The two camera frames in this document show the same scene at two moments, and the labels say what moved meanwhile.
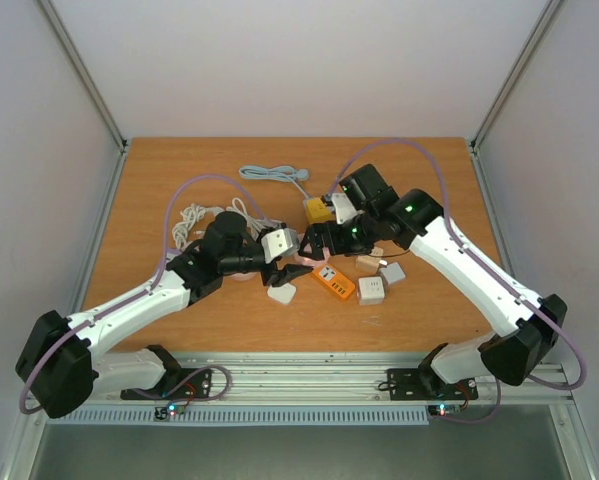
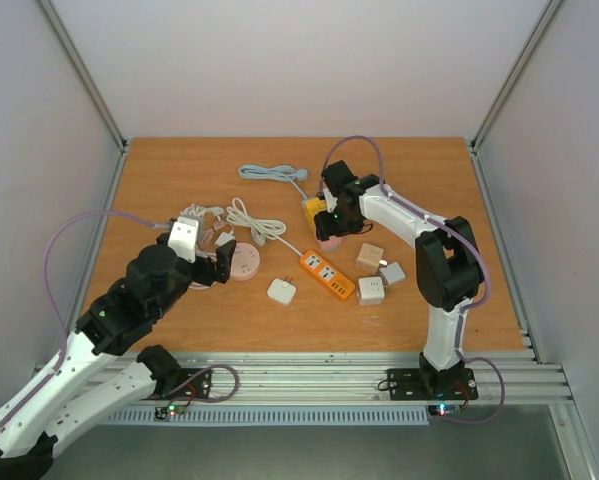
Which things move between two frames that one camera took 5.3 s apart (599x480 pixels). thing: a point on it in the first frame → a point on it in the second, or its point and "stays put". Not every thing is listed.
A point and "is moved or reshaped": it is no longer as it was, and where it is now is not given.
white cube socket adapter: x=370 y=290 stays put
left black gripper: x=280 y=278 → x=209 y=275
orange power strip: x=334 y=280 stays put
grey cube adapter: x=393 y=273 stays put
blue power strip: x=276 y=173 stays put
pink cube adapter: x=313 y=262 is moved or reshaped
